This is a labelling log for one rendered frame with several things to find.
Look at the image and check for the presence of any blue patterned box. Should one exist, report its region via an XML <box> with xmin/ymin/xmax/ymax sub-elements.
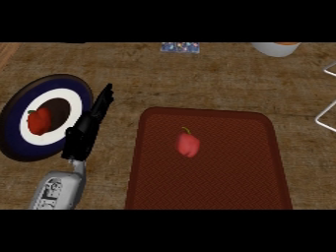
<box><xmin>161</xmin><ymin>42</ymin><xmax>202</xmax><ymax>54</ymax></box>

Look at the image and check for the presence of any white round container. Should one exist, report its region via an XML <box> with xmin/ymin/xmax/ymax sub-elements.
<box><xmin>251</xmin><ymin>42</ymin><xmax>303</xmax><ymax>58</ymax></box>

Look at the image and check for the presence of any blue and white plate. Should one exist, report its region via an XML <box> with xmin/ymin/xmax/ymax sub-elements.
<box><xmin>0</xmin><ymin>73</ymin><xmax>96</xmax><ymax>162</ymax></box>

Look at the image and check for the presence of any dark red pepper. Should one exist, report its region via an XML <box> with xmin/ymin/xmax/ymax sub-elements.
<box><xmin>28</xmin><ymin>106</ymin><xmax>54</xmax><ymax>137</ymax></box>

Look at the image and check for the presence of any dark red tray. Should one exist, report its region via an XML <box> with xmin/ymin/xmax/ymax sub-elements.
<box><xmin>125</xmin><ymin>106</ymin><xmax>296</xmax><ymax>211</ymax></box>

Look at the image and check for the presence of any pink-red squash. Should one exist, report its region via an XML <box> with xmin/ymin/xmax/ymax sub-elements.
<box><xmin>177</xmin><ymin>126</ymin><xmax>204</xmax><ymax>158</ymax></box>

